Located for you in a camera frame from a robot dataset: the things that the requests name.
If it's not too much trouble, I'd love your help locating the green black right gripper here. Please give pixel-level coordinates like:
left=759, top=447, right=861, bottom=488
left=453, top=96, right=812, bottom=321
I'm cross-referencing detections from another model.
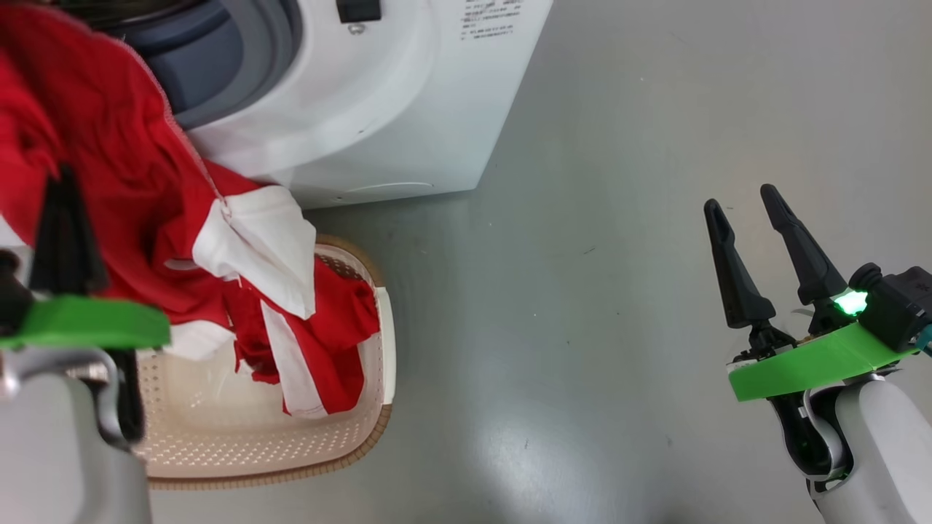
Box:
left=703, top=183, right=920, bottom=403

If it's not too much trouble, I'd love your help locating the cream perforated basket brown rim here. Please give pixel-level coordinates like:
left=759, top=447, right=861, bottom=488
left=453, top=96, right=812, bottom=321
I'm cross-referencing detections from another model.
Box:
left=133, top=234, right=398, bottom=491

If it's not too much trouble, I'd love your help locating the black text notice sticker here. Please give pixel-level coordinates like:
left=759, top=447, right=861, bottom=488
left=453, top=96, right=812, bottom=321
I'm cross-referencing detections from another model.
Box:
left=460, top=0, right=525, bottom=41

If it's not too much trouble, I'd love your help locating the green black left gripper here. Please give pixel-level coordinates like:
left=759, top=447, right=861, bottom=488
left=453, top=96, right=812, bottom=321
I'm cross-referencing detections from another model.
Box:
left=0, top=164, right=173, bottom=352

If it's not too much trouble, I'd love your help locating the round white drain filter cover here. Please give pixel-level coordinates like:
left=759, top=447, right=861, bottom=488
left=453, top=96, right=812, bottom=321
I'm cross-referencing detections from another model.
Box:
left=331, top=181, right=436, bottom=206

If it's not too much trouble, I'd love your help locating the black door latch socket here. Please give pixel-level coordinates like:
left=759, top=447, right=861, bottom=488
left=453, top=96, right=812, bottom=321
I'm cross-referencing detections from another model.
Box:
left=336, top=0, right=382, bottom=24

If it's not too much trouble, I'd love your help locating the red and white garment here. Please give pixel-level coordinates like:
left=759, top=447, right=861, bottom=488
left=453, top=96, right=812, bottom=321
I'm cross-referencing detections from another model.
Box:
left=0, top=4, right=382, bottom=420

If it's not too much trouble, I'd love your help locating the grey rubber washing machine gasket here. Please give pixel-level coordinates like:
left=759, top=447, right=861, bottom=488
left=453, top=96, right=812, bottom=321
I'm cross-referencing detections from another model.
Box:
left=109, top=0, right=304, bottom=132

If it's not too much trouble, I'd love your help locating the white front-load washing machine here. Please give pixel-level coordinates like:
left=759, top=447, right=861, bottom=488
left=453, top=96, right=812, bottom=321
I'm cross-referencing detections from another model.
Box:
left=58, top=0, right=554, bottom=211

